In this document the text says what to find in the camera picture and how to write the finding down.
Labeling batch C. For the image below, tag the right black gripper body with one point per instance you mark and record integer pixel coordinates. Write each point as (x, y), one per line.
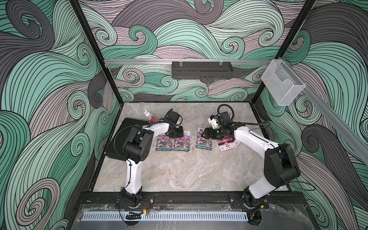
(216, 133)

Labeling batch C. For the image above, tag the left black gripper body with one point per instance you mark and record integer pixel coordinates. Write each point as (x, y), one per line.
(177, 132)

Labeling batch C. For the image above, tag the purple flower seed packet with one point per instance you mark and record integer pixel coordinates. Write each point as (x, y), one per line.
(164, 143)
(183, 143)
(202, 143)

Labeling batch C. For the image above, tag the pink carnation seed packet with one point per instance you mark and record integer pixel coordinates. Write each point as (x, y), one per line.
(228, 144)

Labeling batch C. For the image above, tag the purple flower seed packet front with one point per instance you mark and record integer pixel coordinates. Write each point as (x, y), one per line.
(164, 143)

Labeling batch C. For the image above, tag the purple flower seed packet back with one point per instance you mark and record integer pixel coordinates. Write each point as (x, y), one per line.
(202, 143)

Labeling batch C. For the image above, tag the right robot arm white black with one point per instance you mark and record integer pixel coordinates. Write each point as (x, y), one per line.
(280, 164)

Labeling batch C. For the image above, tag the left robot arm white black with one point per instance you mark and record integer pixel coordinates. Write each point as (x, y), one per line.
(136, 150)

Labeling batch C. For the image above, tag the pink small case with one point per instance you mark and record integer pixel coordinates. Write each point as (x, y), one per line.
(154, 120)

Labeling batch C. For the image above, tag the white rabbit figurine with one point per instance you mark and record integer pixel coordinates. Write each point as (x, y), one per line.
(148, 115)

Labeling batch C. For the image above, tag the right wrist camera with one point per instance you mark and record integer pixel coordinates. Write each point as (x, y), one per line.
(214, 122)

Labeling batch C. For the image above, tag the black wall tray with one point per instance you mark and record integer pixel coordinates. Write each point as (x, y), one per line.
(202, 71)

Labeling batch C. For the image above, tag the clear plastic wall holder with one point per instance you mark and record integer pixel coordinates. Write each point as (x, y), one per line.
(282, 82)

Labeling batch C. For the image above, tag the white slotted cable duct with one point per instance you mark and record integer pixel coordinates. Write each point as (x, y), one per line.
(168, 216)

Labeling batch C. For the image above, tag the aluminium rail back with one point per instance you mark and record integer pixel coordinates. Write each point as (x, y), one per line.
(136, 61)

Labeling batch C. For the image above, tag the aluminium rail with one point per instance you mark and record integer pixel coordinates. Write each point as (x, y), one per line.
(136, 61)
(320, 95)

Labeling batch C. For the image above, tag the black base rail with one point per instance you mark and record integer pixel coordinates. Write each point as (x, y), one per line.
(158, 200)

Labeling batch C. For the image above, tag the aluminium rail right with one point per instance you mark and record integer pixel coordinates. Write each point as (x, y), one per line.
(320, 95)

